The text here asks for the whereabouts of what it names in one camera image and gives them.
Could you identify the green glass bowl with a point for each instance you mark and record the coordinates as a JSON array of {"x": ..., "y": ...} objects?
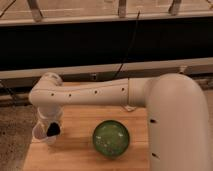
[{"x": 111, "y": 138}]

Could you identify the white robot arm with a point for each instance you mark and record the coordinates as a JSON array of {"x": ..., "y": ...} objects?
[{"x": 178, "y": 116}]

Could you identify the white ceramic cup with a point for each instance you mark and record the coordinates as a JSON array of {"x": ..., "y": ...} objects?
[{"x": 39, "y": 134}]

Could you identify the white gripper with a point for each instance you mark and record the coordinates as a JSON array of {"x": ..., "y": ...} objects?
[{"x": 50, "y": 115}]

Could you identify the small white object on board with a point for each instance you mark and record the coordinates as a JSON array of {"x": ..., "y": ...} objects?
[{"x": 129, "y": 108}]

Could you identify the wooden board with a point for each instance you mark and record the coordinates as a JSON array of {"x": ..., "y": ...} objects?
[{"x": 74, "y": 151}]

